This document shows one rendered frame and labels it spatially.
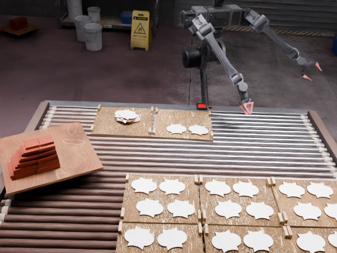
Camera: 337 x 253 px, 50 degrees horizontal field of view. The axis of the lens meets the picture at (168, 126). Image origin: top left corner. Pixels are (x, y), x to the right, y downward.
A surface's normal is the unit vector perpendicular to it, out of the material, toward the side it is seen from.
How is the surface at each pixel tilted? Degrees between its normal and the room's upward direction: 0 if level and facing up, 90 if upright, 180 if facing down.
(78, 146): 0
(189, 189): 0
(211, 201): 0
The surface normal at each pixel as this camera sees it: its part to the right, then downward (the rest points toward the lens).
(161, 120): 0.04, -0.83
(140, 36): -0.13, 0.36
